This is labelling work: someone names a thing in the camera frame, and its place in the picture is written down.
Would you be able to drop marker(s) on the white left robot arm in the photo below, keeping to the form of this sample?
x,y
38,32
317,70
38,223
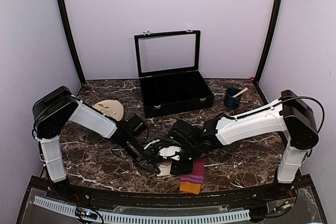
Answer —
x,y
60,108

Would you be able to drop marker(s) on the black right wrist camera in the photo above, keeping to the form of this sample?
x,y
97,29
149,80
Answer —
x,y
184,133

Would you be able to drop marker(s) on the dark blue mug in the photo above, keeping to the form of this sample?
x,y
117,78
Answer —
x,y
229,101

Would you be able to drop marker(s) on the black right corner post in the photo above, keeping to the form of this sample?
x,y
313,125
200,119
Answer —
x,y
268,41

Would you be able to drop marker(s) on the brown and white sock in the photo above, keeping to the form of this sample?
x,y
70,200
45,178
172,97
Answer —
x,y
165,170

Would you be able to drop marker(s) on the white slotted cable duct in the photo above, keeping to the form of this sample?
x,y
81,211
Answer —
x,y
144,215

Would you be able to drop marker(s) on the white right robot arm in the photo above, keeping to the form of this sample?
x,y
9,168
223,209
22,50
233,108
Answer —
x,y
289,114

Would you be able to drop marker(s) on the black corner post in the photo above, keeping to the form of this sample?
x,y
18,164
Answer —
x,y
268,41
70,40

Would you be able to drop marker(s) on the black left corner post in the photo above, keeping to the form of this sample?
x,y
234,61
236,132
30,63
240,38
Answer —
x,y
70,40

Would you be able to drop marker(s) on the black display box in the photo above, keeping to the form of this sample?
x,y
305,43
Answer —
x,y
168,70

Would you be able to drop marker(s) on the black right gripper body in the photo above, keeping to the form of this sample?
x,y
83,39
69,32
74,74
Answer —
x,y
191,151

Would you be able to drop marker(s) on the black front table rail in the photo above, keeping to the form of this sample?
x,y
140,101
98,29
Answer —
x,y
254,197

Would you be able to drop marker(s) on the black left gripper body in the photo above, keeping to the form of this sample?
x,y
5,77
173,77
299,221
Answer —
x,y
133,151

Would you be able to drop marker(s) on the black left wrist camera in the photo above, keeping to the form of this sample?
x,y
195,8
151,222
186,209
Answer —
x,y
136,125

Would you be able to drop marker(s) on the maroon purple orange sock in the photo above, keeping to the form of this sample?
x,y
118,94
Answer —
x,y
192,183

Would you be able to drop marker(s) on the wooden stick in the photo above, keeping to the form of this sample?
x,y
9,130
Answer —
x,y
240,92

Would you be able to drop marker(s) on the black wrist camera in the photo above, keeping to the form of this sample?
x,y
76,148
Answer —
x,y
136,125
184,133

